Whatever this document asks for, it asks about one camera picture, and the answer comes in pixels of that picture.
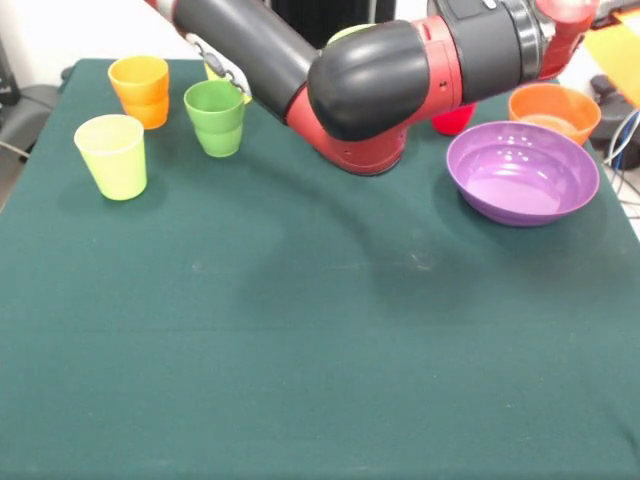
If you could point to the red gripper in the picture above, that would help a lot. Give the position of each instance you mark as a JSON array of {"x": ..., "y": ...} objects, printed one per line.
[{"x": 565, "y": 40}]

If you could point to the large orange bowl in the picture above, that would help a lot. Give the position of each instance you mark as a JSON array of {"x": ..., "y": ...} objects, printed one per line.
[{"x": 620, "y": 55}]

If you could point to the purple bowl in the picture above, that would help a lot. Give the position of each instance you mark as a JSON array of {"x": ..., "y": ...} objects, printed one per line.
[{"x": 520, "y": 190}]

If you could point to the large light green bowl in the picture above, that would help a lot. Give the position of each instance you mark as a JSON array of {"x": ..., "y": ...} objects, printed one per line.
[{"x": 345, "y": 34}]

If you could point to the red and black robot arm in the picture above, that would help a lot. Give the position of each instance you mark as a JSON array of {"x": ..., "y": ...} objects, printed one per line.
[{"x": 360, "y": 85}]

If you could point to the small red-orange bowl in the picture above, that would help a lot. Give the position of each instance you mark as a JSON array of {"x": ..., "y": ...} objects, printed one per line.
[{"x": 560, "y": 107}]

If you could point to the red cup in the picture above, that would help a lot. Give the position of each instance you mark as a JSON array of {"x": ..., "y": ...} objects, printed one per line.
[{"x": 452, "y": 122}]

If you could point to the yellow cup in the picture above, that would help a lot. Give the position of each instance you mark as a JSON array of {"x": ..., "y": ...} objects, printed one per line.
[{"x": 212, "y": 72}]

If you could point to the dark green tablecloth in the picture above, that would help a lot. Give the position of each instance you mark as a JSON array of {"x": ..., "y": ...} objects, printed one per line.
[{"x": 320, "y": 375}]

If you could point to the orange cup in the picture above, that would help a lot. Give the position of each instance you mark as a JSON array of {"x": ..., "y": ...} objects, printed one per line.
[{"x": 142, "y": 100}]

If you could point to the lime green cup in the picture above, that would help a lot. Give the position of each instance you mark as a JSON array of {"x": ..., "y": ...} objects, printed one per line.
[{"x": 112, "y": 160}]

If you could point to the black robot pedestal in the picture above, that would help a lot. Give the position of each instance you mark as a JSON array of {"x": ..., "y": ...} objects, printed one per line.
[{"x": 345, "y": 12}]

